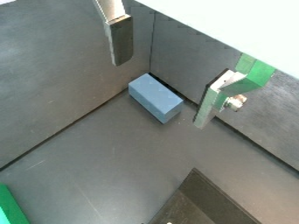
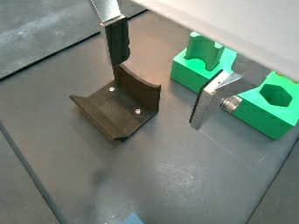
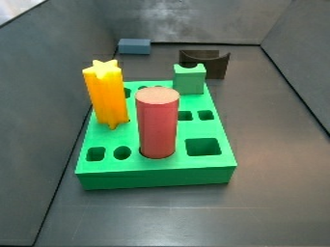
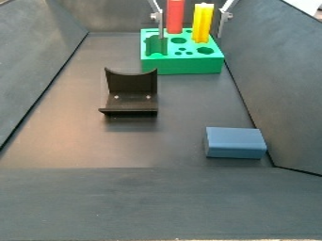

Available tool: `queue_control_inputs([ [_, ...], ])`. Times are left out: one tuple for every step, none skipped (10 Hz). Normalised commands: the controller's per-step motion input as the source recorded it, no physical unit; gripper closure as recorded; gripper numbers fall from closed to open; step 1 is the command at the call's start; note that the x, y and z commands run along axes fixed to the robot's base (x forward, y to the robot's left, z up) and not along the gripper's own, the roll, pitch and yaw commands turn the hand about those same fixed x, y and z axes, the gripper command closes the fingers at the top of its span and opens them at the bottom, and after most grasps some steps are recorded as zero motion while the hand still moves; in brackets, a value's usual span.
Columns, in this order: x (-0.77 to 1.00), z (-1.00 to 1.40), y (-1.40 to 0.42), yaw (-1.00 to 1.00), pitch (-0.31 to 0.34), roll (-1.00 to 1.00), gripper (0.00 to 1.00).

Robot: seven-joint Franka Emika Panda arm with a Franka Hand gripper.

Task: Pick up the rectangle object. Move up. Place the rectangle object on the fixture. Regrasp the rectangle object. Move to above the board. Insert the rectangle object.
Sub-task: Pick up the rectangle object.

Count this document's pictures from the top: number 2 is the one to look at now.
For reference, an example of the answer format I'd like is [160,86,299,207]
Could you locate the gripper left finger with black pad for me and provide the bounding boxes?
[88,0,129,67]

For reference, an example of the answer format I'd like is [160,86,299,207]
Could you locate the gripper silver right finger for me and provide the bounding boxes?
[189,54,271,130]

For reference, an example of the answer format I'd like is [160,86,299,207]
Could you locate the blue rectangle block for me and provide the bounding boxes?
[120,213,144,224]

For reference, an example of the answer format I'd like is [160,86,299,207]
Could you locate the green shape sorter board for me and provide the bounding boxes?
[170,48,299,140]

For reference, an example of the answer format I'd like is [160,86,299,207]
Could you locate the black curved fixture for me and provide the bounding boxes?
[69,65,161,141]

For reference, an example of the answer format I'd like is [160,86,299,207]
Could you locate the green notched peg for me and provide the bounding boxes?
[184,31,224,71]

